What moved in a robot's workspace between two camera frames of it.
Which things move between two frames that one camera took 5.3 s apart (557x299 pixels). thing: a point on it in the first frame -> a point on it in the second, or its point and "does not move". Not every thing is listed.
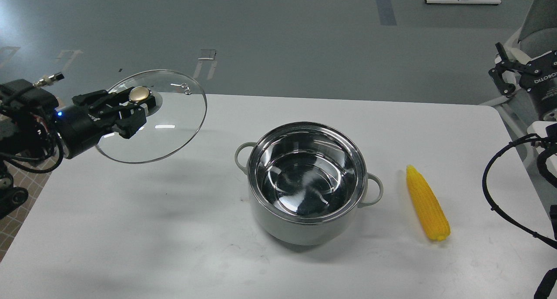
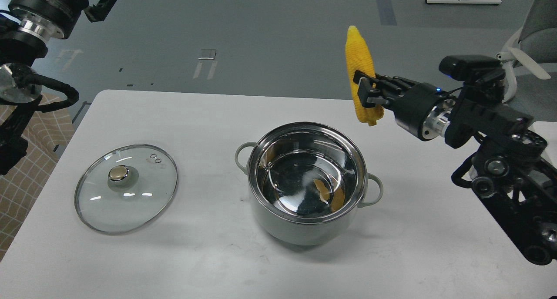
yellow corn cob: [428, 203] -> [359, 59]
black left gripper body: [79, 125] -> [47, 12]
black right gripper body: [539, 77] -> [422, 110]
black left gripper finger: [103, 100] -> [98, 12]
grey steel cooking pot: [306, 181] does not move
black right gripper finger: [496, 73] -> [370, 97]
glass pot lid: [178, 118] -> [123, 189]
